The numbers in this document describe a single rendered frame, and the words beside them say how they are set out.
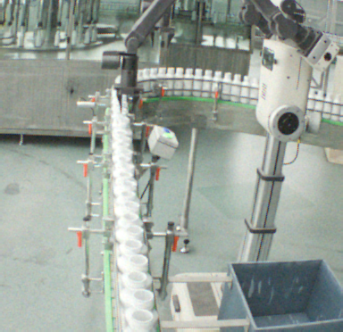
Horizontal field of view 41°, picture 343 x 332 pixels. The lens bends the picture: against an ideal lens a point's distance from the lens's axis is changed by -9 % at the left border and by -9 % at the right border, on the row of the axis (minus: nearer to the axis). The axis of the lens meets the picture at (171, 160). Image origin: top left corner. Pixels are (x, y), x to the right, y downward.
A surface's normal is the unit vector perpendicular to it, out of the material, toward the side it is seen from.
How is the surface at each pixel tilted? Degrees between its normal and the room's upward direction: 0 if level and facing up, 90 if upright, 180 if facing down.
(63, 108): 90
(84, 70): 90
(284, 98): 101
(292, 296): 90
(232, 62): 90
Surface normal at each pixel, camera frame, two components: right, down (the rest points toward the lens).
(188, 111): 0.22, 0.36
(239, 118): -0.19, 0.32
